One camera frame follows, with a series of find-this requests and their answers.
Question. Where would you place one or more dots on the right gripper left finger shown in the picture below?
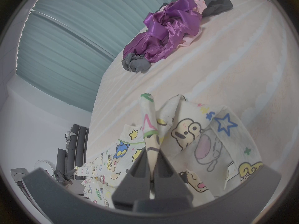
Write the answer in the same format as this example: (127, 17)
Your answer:
(135, 183)

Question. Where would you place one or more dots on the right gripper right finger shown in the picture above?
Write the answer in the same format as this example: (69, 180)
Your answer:
(171, 183)

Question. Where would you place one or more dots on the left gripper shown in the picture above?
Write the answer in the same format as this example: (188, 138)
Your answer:
(61, 176)

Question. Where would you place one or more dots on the white printed pyjama top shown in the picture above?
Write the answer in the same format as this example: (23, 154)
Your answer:
(186, 134)

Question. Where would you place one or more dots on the bed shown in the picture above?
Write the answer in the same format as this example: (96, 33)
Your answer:
(233, 66)

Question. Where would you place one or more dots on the black chest of drawers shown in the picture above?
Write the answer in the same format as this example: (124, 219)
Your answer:
(77, 148)

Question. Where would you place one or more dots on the pale grey crumpled cloth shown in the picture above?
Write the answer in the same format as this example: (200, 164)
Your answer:
(69, 138)

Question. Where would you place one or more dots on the dark grey garment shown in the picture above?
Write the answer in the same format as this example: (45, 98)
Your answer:
(135, 63)

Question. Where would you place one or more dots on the purple satin garment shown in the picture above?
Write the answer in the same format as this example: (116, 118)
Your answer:
(163, 31)

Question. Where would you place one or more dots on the pink garment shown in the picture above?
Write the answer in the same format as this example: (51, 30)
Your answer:
(201, 6)

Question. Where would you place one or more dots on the black garment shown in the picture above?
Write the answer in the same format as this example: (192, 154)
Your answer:
(217, 5)

